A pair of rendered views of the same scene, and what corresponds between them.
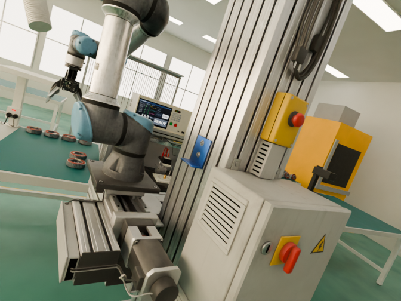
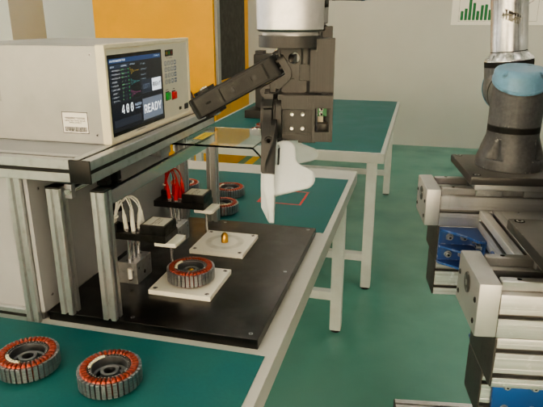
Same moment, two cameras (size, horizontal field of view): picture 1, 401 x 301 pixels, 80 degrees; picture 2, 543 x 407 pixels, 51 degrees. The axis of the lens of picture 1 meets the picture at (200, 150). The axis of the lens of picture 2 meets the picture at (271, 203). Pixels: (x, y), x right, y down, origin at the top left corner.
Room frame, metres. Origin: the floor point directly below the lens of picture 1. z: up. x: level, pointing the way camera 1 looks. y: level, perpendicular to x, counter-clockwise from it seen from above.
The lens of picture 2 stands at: (0.71, 1.19, 1.37)
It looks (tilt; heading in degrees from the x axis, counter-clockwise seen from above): 18 degrees down; 311
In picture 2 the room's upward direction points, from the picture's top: straight up
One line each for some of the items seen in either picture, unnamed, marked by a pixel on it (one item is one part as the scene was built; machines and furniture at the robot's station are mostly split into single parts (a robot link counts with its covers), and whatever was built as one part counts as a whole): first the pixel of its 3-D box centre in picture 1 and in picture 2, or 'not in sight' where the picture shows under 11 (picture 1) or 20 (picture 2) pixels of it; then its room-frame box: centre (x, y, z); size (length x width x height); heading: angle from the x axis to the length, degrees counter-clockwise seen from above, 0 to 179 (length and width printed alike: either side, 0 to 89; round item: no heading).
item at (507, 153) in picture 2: not in sight; (511, 144); (1.14, -0.16, 1.09); 0.15 x 0.15 x 0.10
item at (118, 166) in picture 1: (126, 161); not in sight; (0.86, 0.24, 1.09); 0.15 x 0.15 x 0.10
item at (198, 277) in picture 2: not in sight; (191, 271); (1.65, 0.41, 0.80); 0.11 x 0.11 x 0.04
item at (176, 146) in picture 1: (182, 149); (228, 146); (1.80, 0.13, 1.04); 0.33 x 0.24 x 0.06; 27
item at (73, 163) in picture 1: (76, 163); (110, 373); (1.49, 0.74, 0.77); 0.11 x 0.11 x 0.04
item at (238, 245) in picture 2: (163, 178); (225, 243); (1.76, 0.19, 0.78); 0.15 x 0.15 x 0.01; 27
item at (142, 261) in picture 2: not in sight; (135, 266); (1.78, 0.47, 0.80); 0.08 x 0.05 x 0.06; 117
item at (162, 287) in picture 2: not in sight; (191, 281); (1.65, 0.41, 0.78); 0.15 x 0.15 x 0.01; 27
